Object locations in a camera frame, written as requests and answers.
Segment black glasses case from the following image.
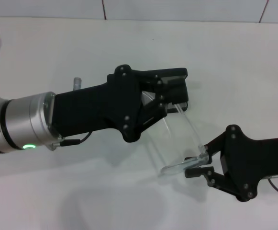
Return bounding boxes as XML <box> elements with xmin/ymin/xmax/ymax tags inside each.
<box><xmin>107</xmin><ymin>68</ymin><xmax>189</xmax><ymax>113</ymax></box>

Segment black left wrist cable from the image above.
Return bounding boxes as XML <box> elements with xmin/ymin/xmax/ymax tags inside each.
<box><xmin>59</xmin><ymin>131</ymin><xmax>93</xmax><ymax>147</ymax></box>

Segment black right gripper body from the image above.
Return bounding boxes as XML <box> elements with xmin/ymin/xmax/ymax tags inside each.
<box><xmin>221</xmin><ymin>124</ymin><xmax>278</xmax><ymax>202</ymax></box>

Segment silver cylindrical wrist fitting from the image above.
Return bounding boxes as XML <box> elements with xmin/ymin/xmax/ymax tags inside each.
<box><xmin>73</xmin><ymin>77</ymin><xmax>83</xmax><ymax>92</ymax></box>

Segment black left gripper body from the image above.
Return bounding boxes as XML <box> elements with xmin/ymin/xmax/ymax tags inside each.
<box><xmin>49</xmin><ymin>64</ymin><xmax>145</xmax><ymax>144</ymax></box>

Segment clear white glasses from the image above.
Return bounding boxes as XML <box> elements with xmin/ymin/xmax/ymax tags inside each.
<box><xmin>138</xmin><ymin>92</ymin><xmax>213</xmax><ymax>178</ymax></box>

